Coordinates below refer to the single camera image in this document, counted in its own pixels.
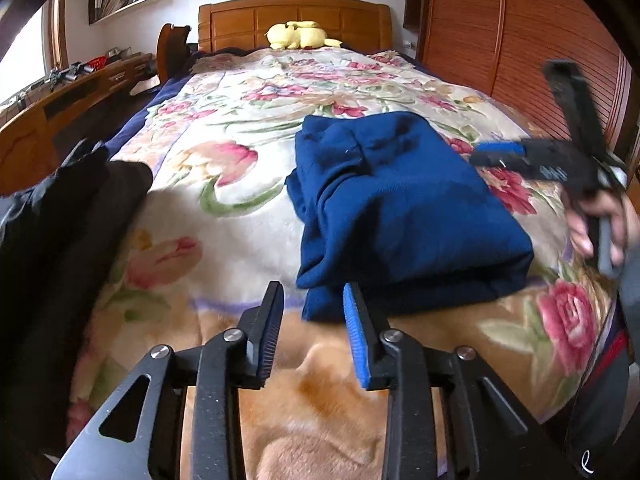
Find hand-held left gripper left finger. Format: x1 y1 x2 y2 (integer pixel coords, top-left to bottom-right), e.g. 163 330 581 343
50 281 285 480

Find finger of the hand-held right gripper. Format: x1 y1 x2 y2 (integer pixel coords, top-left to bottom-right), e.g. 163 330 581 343
470 141 531 168

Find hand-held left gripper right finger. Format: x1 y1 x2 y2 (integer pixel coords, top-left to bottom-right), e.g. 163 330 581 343
344 282 571 480

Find blue suit jacket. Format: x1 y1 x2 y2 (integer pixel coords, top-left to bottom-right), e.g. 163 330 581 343
286 111 535 323

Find person's right hand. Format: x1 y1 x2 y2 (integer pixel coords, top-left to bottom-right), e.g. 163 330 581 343
567 192 636 266

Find wooden slatted wardrobe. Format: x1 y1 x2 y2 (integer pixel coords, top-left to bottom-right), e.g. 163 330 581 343
404 0 633 161

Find floral blanket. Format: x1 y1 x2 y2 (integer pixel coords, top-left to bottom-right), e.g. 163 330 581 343
67 47 618 480

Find black cloth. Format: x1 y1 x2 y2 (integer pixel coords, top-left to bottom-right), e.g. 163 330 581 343
0 140 153 461

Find yellow plush toy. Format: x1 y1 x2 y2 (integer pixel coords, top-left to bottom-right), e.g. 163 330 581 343
265 21 343 51

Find person's grey clothing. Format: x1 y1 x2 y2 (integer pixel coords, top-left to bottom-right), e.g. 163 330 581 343
565 240 640 480

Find navy bed sheet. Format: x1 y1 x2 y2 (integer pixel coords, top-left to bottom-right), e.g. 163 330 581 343
107 80 201 161

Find wooden headboard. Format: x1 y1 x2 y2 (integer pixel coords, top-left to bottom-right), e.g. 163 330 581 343
198 0 392 54

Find wooden chair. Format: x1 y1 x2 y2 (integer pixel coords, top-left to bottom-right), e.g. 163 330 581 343
156 23 191 86

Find wooden desk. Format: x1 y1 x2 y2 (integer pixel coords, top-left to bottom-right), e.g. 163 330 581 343
0 52 156 196

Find window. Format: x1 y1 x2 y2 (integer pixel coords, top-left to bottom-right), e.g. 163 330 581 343
0 0 68 106

